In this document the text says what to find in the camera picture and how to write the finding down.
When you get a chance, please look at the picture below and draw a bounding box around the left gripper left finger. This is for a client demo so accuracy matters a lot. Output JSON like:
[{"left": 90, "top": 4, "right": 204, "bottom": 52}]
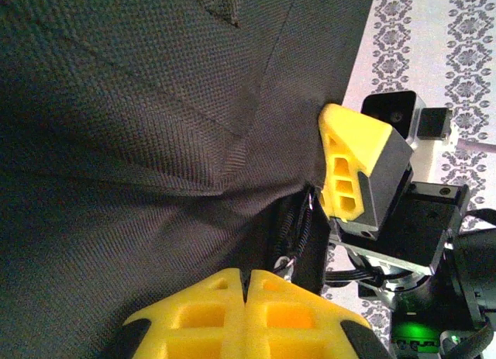
[{"left": 112, "top": 268, "right": 249, "bottom": 359}]

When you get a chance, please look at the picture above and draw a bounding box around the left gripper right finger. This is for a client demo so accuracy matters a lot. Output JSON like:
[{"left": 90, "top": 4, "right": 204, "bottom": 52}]
[{"left": 244, "top": 268, "right": 393, "bottom": 359}]

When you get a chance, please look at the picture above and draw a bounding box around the black fabric backpack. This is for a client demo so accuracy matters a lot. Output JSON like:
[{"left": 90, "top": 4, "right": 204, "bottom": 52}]
[{"left": 0, "top": 0, "right": 379, "bottom": 359}]

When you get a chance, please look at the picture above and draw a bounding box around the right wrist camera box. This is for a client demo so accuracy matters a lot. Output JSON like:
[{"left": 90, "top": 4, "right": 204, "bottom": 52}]
[{"left": 360, "top": 89, "right": 453, "bottom": 153}]

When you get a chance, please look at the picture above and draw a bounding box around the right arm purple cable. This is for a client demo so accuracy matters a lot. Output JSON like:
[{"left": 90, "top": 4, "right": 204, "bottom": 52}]
[{"left": 456, "top": 140, "right": 496, "bottom": 153}]

